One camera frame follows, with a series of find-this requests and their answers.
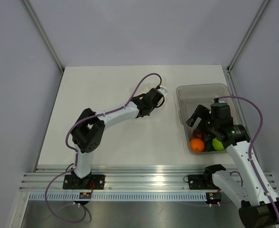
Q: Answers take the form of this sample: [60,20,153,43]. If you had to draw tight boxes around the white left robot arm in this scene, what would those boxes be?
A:
[66,86,167,189]

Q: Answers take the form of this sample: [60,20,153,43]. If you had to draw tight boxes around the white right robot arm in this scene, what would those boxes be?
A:
[186,102,279,228]

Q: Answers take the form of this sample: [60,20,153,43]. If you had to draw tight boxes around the right aluminium frame post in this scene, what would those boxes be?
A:
[227,0,272,73]

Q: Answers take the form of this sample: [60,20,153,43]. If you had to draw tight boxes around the dark green avocado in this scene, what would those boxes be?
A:
[205,139,215,152]

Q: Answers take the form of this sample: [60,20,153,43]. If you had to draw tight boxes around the orange fruit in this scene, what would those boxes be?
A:
[190,138,205,153]

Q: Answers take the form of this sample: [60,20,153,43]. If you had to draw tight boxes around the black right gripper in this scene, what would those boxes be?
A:
[186,104,219,139]

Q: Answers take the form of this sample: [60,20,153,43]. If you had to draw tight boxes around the left aluminium frame post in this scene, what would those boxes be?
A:
[20,0,65,75]

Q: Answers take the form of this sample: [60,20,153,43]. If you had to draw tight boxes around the aluminium table edge rail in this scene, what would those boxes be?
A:
[19,165,278,192]

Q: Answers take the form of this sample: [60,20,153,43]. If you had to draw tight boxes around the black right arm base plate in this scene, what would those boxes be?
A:
[183,174,220,190]

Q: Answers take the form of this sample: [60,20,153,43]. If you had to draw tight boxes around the small circuit board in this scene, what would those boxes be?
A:
[79,192,92,199]
[206,192,222,204]

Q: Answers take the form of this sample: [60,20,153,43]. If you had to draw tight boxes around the left small circuit board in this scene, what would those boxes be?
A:
[79,192,92,199]

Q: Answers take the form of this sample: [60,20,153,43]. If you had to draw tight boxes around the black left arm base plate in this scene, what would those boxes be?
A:
[62,173,106,190]

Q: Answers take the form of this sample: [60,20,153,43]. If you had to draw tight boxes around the light green apple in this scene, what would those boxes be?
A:
[212,138,225,151]

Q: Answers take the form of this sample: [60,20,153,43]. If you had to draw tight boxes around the white slotted cable duct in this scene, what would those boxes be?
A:
[29,192,207,202]

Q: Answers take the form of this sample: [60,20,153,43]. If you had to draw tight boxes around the aluminium frame post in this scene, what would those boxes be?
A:
[20,0,65,75]
[227,0,272,73]

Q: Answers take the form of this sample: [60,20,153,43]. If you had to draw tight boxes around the dark red passion fruit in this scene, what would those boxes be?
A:
[192,128,204,140]

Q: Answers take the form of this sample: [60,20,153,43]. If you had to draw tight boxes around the right small circuit board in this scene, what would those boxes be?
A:
[206,192,222,204]

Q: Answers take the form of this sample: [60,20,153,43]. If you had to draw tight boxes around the clear plastic bin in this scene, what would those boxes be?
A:
[176,84,250,155]

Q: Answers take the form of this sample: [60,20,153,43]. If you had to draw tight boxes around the clear zip top bag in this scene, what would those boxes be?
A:
[136,79,168,109]

